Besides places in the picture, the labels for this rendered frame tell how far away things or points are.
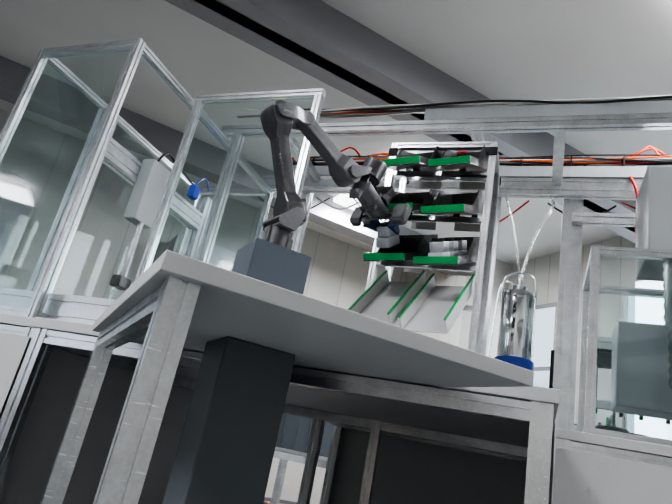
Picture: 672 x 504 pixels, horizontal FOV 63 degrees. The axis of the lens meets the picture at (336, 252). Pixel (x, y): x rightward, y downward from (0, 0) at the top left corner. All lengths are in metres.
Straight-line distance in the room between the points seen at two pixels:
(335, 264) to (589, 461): 4.81
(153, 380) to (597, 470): 1.52
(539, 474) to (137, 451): 0.81
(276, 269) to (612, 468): 1.25
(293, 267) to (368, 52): 2.30
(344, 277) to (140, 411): 5.76
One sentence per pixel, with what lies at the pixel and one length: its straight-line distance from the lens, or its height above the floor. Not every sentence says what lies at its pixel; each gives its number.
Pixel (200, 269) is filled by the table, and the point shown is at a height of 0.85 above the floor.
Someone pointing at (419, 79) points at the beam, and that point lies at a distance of 3.55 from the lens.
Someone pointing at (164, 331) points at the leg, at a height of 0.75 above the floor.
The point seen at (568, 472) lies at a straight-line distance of 1.99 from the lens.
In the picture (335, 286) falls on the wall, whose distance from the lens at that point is 6.39.
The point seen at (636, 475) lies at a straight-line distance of 2.01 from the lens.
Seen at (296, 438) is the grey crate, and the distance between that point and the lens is 3.65.
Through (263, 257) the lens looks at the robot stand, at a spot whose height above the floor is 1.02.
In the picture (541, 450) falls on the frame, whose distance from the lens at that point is 1.28.
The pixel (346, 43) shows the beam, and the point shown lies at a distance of 3.35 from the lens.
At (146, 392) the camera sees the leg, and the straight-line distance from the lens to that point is 0.78.
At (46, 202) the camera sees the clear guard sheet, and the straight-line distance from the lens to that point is 2.23.
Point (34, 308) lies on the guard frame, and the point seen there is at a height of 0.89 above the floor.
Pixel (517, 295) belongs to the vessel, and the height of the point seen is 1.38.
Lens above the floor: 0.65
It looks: 20 degrees up
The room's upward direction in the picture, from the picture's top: 12 degrees clockwise
